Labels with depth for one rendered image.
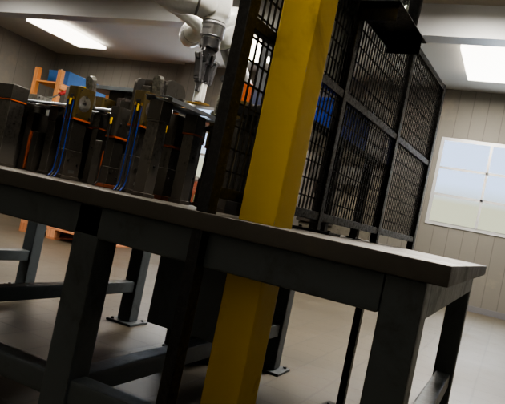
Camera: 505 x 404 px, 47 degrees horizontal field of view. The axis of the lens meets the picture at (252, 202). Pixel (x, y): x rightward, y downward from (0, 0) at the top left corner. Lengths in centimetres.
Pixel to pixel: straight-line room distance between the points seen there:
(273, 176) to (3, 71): 1034
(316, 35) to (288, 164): 31
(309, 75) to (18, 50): 1051
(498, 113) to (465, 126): 46
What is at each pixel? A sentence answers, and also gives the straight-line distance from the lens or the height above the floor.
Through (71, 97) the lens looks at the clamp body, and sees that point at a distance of 225.
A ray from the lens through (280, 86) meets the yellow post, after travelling 137.
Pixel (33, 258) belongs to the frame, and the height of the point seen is 19.
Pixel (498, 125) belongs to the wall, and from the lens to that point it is 866.
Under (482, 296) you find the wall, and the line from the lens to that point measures 847.
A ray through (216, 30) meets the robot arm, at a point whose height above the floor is 134.
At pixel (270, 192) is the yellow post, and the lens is 132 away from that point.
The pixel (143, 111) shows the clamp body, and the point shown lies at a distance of 197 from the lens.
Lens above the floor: 72
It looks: 1 degrees up
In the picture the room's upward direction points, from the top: 12 degrees clockwise
